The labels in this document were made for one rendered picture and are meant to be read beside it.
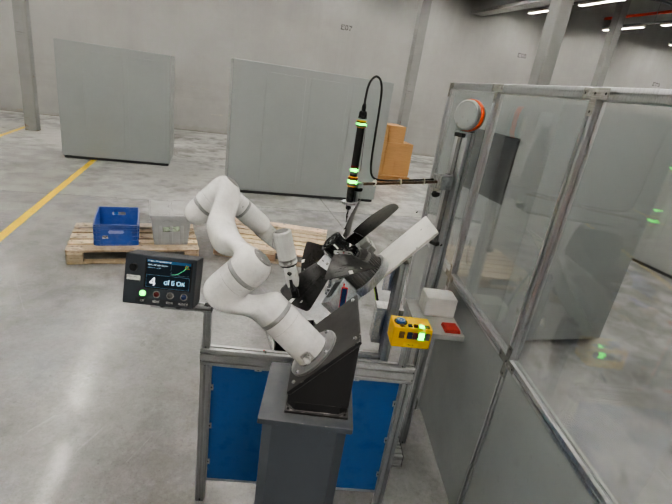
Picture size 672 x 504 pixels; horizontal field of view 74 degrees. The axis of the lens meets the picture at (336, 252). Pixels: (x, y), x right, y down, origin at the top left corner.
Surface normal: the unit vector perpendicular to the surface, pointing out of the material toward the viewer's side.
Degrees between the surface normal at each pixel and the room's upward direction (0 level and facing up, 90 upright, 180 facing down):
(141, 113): 90
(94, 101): 90
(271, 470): 90
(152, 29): 90
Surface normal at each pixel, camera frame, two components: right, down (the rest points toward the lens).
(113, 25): 0.25, 0.39
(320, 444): -0.01, 0.36
